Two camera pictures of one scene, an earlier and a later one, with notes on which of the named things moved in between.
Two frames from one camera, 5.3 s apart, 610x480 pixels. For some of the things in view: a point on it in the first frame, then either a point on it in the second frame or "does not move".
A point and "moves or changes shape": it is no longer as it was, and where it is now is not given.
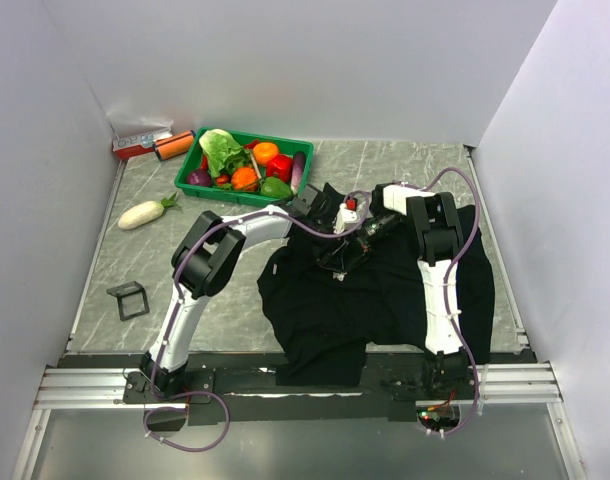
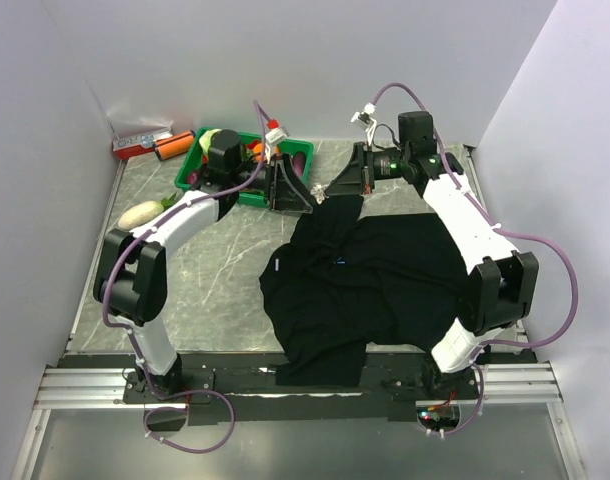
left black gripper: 332,259 → 283,189
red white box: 142,143 does not move
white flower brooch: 339,276 moves or changes shape
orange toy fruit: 263,151 does not move
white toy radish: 144,212 does not move
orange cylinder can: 174,145 does not move
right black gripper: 363,242 → 354,177
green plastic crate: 245,167 does not move
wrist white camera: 346,219 → 272,137
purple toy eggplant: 298,169 does not move
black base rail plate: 244,389 does not move
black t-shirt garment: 322,319 does not move
